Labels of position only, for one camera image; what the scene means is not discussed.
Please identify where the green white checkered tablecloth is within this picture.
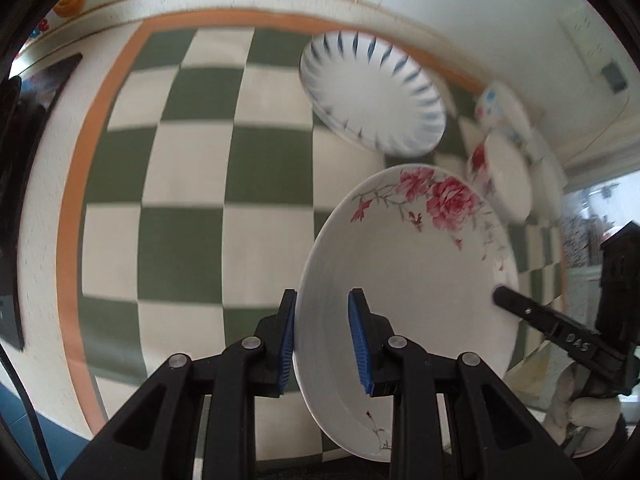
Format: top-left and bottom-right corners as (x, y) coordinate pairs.
(55, 10), (568, 462)

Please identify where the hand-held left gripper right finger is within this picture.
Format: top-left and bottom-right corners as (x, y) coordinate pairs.
(347, 287), (576, 480)

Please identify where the grey plug-in charger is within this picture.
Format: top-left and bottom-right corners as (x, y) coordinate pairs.
(600, 60), (628, 93)

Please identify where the orange round toy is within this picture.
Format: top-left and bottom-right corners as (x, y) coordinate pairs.
(52, 0), (89, 18)

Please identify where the blue dotted white bowl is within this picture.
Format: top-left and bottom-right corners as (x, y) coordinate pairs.
(474, 81), (533, 143)

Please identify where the white wall socket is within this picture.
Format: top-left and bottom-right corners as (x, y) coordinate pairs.
(559, 7), (618, 76)

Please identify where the person's right hand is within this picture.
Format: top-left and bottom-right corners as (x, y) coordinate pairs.
(544, 365), (623, 457)

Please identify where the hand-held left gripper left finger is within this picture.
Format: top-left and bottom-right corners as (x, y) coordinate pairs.
(62, 287), (301, 480)

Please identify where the red floral white bowl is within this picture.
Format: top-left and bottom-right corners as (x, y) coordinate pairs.
(466, 131), (533, 223)

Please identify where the black cable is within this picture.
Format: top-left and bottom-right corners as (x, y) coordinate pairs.
(0, 344), (58, 480)

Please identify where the red floral white plate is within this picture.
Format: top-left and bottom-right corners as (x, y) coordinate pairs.
(292, 163), (521, 462)

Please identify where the blue leaf pattern plate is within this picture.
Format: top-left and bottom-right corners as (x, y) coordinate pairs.
(299, 29), (447, 156)

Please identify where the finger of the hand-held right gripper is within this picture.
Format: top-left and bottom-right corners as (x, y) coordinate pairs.
(492, 284), (627, 387)

